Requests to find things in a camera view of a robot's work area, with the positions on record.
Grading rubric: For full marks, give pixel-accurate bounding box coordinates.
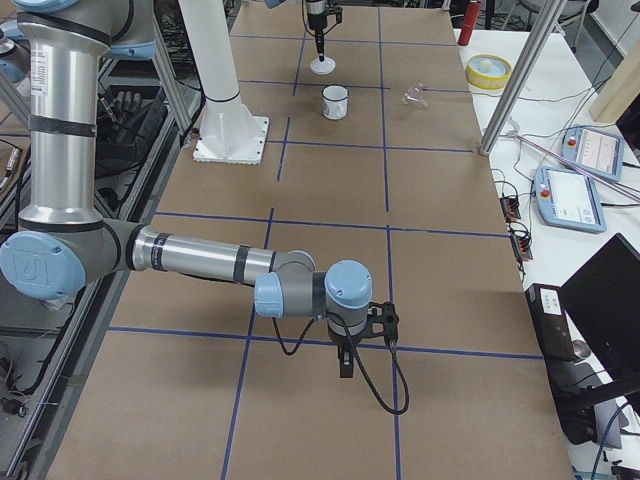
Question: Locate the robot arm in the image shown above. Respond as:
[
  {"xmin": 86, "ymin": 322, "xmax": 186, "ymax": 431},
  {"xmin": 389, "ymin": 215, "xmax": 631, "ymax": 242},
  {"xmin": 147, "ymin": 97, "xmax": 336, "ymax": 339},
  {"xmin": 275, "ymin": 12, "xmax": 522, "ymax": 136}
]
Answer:
[
  {"xmin": 301, "ymin": 0, "xmax": 330, "ymax": 62},
  {"xmin": 1, "ymin": 1, "xmax": 373, "ymax": 377}
]

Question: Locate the black desktop box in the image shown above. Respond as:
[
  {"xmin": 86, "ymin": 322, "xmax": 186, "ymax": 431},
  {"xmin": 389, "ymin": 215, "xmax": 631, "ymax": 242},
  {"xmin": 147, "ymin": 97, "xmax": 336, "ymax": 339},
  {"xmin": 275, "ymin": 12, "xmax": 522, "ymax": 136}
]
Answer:
[{"xmin": 525, "ymin": 283, "xmax": 592, "ymax": 362}]

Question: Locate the black computer monitor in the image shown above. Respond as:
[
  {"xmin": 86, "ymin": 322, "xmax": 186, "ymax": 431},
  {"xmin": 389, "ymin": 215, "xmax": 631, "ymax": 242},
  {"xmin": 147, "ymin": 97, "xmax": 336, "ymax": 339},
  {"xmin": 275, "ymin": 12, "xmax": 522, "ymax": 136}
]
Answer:
[{"xmin": 559, "ymin": 233, "xmax": 639, "ymax": 379}]

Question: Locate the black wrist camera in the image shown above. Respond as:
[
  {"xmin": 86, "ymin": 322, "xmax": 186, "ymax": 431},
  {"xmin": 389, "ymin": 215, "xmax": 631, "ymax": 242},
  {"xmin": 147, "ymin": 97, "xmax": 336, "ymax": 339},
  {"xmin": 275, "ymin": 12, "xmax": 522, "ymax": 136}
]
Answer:
[
  {"xmin": 326, "ymin": 2, "xmax": 343, "ymax": 25},
  {"xmin": 367, "ymin": 301, "xmax": 399, "ymax": 350}
]

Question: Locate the near teach pendant tablet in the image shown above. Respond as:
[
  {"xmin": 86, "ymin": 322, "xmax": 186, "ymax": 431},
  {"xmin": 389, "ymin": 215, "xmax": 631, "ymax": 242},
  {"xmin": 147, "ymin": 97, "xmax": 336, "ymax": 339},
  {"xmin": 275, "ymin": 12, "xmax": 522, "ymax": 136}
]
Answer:
[{"xmin": 533, "ymin": 166, "xmax": 607, "ymax": 233}]

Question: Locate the teach pendant tablet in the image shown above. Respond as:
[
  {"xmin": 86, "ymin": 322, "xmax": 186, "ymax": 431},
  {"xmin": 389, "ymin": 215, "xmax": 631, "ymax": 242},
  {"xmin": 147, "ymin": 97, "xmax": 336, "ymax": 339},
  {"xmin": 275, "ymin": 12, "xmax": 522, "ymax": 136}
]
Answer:
[
  {"xmin": 533, "ymin": 166, "xmax": 607, "ymax": 233},
  {"xmin": 561, "ymin": 126, "xmax": 624, "ymax": 182}
]

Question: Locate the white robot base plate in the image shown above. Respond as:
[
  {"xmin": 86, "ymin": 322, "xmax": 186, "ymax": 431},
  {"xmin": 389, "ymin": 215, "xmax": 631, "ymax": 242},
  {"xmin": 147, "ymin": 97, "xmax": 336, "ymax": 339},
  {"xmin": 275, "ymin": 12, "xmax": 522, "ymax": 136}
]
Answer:
[{"xmin": 193, "ymin": 114, "xmax": 269, "ymax": 165}]

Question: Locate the white ceramic cup lid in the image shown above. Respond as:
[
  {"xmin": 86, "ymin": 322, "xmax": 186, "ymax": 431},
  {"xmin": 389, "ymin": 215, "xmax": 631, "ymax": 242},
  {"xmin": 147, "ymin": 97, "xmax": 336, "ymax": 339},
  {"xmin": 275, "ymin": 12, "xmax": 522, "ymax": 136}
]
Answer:
[{"xmin": 310, "ymin": 56, "xmax": 336, "ymax": 76}]

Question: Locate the black camera cable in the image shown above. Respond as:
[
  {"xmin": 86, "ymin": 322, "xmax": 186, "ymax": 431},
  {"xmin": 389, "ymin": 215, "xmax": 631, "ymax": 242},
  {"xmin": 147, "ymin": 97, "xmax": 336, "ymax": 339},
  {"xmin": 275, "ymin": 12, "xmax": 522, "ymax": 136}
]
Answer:
[{"xmin": 272, "ymin": 317, "xmax": 410, "ymax": 415}]

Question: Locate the far teach pendant tablet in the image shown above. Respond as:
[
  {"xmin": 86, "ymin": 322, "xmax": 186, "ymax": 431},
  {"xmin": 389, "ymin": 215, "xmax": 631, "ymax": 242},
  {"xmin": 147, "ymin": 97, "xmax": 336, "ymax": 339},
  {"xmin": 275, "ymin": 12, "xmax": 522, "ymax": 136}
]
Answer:
[{"xmin": 561, "ymin": 126, "xmax": 624, "ymax": 182}]

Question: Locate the green tipped metal rod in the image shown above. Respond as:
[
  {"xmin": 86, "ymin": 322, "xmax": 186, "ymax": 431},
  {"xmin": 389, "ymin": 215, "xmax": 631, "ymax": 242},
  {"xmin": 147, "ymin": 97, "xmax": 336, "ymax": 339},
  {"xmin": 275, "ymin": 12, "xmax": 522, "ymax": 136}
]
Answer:
[{"xmin": 507, "ymin": 131, "xmax": 639, "ymax": 206}]

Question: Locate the yellow tape roll with dish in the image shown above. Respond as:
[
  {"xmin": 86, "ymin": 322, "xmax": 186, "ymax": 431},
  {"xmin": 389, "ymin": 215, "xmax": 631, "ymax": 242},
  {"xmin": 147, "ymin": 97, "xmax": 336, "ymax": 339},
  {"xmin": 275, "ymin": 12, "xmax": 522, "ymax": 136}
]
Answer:
[{"xmin": 465, "ymin": 54, "xmax": 512, "ymax": 90}]

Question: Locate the aluminium frame post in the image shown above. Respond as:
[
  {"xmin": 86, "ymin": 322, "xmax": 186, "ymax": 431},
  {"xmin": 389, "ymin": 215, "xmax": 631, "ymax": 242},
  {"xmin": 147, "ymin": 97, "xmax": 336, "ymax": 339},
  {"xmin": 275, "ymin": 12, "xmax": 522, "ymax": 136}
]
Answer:
[{"xmin": 479, "ymin": 0, "xmax": 567, "ymax": 156}]

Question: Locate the clear glass funnel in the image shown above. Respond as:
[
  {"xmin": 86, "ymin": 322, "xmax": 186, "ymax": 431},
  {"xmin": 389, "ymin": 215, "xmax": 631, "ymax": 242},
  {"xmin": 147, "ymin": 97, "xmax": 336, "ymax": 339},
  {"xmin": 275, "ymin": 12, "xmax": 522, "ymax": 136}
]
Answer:
[{"xmin": 401, "ymin": 82, "xmax": 428, "ymax": 109}]

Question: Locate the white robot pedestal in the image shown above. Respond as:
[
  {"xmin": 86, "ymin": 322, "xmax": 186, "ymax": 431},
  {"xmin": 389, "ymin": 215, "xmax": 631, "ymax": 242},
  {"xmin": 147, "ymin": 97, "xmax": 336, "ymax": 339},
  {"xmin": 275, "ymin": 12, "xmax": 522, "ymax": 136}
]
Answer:
[{"xmin": 177, "ymin": 0, "xmax": 270, "ymax": 165}]

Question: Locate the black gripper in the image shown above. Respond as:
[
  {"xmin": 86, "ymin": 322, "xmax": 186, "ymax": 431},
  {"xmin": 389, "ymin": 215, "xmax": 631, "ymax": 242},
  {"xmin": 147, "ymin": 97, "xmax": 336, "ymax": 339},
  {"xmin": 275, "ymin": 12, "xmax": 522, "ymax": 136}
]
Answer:
[
  {"xmin": 331, "ymin": 331, "xmax": 354, "ymax": 378},
  {"xmin": 307, "ymin": 13, "xmax": 327, "ymax": 61}
]

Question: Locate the red bottle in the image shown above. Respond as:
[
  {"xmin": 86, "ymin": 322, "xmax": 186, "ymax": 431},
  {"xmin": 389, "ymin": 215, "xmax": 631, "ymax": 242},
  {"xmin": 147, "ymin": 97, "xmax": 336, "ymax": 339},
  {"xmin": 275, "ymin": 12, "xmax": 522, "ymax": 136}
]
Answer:
[{"xmin": 457, "ymin": 0, "xmax": 482, "ymax": 46}]

